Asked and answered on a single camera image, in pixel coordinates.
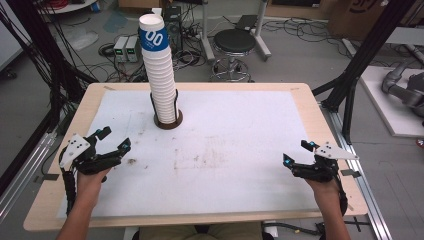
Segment grey power supply unit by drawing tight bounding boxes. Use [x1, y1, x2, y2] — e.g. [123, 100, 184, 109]
[113, 35, 129, 63]
[125, 35, 140, 63]

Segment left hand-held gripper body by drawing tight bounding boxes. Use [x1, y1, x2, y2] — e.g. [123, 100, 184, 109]
[58, 133, 123, 176]

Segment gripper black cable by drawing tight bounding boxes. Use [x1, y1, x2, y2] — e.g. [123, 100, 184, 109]
[58, 146, 78, 218]
[334, 166, 349, 218]

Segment white round table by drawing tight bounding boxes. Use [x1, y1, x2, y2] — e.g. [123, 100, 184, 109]
[36, 0, 98, 15]

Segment black round stool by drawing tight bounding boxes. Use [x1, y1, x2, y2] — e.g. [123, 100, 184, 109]
[209, 28, 258, 83]

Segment cardboard box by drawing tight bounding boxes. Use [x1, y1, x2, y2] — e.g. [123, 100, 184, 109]
[328, 0, 406, 41]

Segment black metal frame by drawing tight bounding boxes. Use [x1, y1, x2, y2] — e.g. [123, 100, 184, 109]
[311, 0, 418, 145]
[0, 0, 98, 196]

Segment person's right hand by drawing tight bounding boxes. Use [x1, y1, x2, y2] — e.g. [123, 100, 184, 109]
[304, 178, 343, 201]

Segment black wire cup holder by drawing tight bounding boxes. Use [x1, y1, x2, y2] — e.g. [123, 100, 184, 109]
[149, 88, 184, 130]

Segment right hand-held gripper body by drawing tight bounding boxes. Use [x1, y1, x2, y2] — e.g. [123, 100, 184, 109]
[291, 141, 360, 184]

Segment black tape piece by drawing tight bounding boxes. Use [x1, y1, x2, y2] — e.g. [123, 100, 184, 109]
[339, 168, 363, 179]
[33, 173, 60, 184]

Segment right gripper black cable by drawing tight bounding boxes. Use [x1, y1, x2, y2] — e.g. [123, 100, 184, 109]
[334, 166, 349, 218]

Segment white platform board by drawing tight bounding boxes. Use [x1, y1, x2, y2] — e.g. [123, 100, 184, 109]
[359, 64, 424, 138]

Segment white metal stand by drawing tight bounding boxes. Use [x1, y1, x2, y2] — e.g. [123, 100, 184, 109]
[199, 0, 273, 63]

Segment person's khaki trousers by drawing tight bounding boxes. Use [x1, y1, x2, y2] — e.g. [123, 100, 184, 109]
[138, 221, 264, 240]

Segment stack of white paper cups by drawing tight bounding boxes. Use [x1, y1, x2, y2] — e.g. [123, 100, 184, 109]
[138, 13, 179, 125]

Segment person's left hand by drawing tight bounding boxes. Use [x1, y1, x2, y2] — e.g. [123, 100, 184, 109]
[75, 168, 113, 198]

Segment black laptop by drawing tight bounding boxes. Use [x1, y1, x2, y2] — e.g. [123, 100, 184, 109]
[234, 14, 258, 32]

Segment aluminium rail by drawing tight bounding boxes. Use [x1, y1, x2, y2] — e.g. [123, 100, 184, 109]
[319, 103, 394, 240]
[0, 129, 58, 223]

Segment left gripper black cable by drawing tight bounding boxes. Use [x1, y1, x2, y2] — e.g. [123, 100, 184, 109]
[58, 146, 78, 218]

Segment black computer tower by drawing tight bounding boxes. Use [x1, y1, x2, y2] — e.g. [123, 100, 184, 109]
[163, 5, 184, 53]

